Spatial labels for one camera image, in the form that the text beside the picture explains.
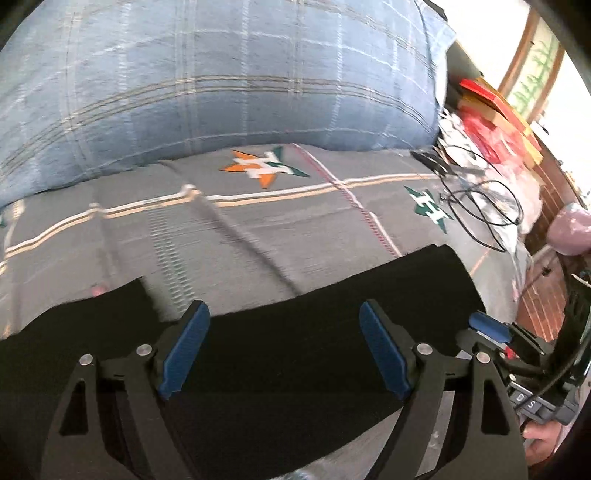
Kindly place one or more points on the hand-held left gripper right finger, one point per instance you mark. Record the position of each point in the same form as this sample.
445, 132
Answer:
383, 350

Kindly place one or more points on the stack of red boxes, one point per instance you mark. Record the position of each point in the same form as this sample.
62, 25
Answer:
503, 110

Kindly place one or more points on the pink rounded object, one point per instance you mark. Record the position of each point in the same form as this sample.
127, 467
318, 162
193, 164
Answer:
572, 228

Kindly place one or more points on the grey star print bedsheet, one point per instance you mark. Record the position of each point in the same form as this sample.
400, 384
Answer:
295, 230

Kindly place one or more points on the person's right hand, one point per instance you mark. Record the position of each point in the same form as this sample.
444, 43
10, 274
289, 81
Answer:
542, 441

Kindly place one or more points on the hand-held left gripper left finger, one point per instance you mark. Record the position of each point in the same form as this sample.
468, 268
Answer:
184, 355

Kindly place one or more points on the wooden framed picture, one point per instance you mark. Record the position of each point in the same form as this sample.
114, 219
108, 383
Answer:
531, 78

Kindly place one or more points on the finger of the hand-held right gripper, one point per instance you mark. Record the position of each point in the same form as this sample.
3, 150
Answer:
489, 326

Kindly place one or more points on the blue plaid pillow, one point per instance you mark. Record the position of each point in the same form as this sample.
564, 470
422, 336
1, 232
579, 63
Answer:
231, 69

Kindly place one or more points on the black pants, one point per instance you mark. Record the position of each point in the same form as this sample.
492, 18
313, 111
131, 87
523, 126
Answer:
286, 369

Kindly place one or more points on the white plastic bags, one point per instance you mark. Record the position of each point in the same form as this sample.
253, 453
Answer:
459, 138

